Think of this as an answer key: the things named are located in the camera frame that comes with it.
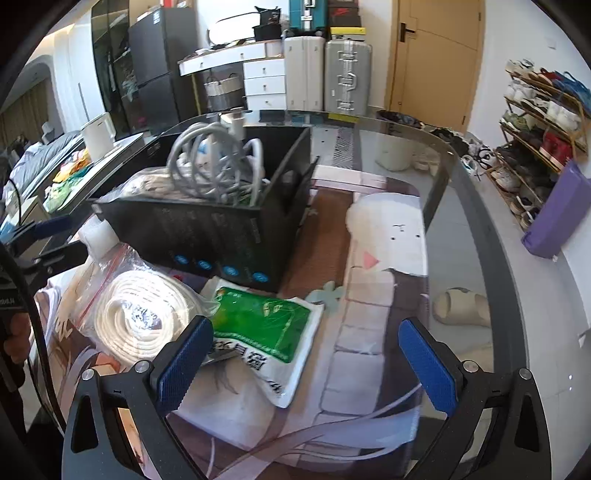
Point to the white vanity desk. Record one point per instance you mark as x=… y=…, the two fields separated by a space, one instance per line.
x=263 y=83

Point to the colourful clutter pile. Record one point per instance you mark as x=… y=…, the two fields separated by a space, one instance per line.
x=69 y=180

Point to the teal suitcase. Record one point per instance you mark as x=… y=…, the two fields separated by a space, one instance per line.
x=307 y=18

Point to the black bag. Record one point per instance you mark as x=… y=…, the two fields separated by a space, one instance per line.
x=268 y=25

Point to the silver suitcase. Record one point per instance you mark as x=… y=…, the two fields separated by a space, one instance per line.
x=347 y=78

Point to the dark glass cabinet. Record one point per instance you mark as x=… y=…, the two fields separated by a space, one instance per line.
x=113 y=69

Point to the white appliance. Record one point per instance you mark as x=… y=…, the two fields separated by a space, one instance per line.
x=98 y=136

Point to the beige slipper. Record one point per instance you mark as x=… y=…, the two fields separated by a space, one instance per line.
x=461 y=307

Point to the rows of shoes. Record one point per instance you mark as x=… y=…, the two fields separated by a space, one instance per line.
x=531 y=138

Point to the person's left forearm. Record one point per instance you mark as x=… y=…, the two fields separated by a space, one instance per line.
x=9 y=397

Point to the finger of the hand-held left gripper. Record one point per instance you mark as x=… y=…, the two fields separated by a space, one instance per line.
x=55 y=263
x=46 y=228

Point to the dark grey fridge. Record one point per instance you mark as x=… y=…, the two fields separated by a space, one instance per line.
x=161 y=69

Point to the scattered loose shoes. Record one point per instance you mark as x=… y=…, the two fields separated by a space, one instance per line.
x=466 y=147

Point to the black cardboard box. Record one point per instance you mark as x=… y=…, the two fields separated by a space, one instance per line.
x=207 y=240

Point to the wooden door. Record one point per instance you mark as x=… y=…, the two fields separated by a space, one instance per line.
x=438 y=69

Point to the person's left hand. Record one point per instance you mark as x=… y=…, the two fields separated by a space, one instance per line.
x=16 y=337

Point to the bagged striped white laces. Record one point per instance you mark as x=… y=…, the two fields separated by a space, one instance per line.
x=143 y=184

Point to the wooden shoe rack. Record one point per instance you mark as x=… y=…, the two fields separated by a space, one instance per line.
x=565 y=134

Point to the purple bag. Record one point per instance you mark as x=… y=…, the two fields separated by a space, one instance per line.
x=558 y=217

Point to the oval mirror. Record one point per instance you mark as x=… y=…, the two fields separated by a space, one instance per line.
x=231 y=27

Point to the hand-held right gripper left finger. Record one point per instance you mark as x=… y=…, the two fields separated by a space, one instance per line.
x=184 y=364

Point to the grey bedding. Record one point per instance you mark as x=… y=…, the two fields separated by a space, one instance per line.
x=46 y=152

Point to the white suitcase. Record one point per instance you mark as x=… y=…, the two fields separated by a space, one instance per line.
x=304 y=74

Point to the white waste bin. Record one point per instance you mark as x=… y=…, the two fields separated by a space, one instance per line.
x=395 y=152

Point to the red black shoe box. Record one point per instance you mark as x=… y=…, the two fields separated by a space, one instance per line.
x=346 y=11

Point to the white green medicine packet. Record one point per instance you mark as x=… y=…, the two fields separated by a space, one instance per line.
x=268 y=323

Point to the printed desk mat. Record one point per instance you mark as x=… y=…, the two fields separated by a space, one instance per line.
x=369 y=323

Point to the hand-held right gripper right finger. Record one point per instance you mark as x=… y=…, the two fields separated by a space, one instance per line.
x=427 y=369

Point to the beige curtain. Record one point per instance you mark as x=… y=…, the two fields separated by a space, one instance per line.
x=23 y=115

